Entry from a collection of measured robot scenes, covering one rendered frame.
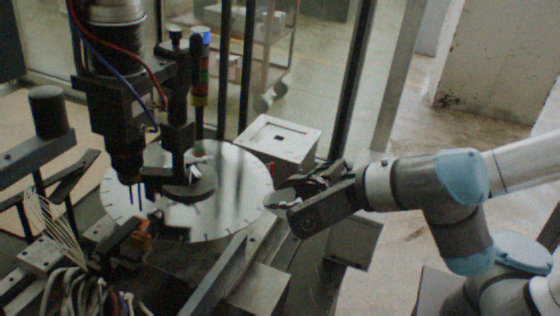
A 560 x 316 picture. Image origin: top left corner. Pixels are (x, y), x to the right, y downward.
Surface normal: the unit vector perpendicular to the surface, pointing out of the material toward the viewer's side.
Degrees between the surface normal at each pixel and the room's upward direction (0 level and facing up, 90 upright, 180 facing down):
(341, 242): 90
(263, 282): 0
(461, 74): 90
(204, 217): 0
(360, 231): 90
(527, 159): 56
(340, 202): 63
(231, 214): 0
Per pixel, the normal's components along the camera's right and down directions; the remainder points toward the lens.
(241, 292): 0.11, -0.83
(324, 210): 0.37, 0.11
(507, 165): -0.51, -0.20
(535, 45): -0.19, 0.52
